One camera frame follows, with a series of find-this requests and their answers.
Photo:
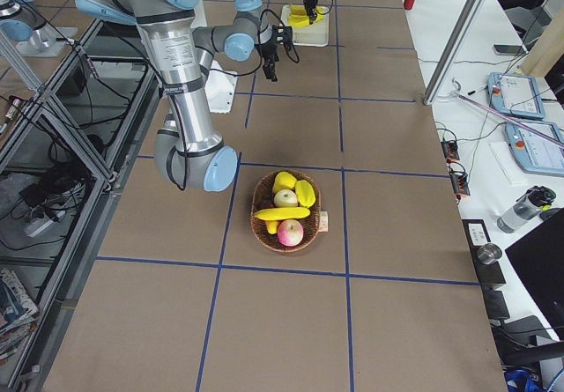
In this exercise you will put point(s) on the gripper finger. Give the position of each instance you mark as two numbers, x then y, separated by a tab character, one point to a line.
267	71
273	72
308	13
314	14

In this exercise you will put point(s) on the lime yellow banana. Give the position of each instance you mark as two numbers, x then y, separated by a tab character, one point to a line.
319	19

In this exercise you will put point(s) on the yellow banana basket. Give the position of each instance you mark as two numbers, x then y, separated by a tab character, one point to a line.
271	214

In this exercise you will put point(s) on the dull yellow banana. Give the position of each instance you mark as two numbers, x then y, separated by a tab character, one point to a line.
296	9

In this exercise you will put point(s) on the bright yellow banana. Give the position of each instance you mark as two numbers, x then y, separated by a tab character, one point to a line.
295	20

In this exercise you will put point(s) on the brown wicker basket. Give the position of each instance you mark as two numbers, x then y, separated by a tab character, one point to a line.
266	231

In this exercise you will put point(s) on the white bear print tray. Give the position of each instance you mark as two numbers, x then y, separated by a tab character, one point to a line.
316	35

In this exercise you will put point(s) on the yellow bell pepper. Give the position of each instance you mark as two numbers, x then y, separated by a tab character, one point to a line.
283	180

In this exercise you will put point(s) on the yellow star fruit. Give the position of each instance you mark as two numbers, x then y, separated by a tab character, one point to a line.
305	193

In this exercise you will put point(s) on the pale peach apple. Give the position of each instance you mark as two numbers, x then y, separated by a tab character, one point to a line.
285	198

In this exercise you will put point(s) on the white paper tag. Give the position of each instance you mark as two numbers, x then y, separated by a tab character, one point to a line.
323	222

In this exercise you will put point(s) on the pink red apple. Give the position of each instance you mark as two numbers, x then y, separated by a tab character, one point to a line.
290	233

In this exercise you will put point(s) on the orange black power strip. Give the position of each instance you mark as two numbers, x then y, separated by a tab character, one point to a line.
457	173

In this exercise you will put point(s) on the blue teach pendant far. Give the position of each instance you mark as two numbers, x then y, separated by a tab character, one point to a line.
515	95

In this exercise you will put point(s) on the blue teach pendant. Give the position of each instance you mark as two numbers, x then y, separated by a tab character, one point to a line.
515	95
534	154

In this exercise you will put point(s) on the blue teach pendant near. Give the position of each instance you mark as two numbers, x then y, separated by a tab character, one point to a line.
534	154

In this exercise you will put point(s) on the steel cup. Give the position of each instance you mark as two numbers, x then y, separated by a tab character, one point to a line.
489	253

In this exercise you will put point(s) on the grey water bottle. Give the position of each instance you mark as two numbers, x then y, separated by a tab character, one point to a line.
535	200

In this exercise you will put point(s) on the black monitor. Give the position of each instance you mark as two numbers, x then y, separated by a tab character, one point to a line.
537	259

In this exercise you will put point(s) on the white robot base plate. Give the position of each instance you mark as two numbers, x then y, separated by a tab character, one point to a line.
220	88

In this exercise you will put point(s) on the aluminium frame post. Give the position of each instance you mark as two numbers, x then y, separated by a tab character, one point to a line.
469	12

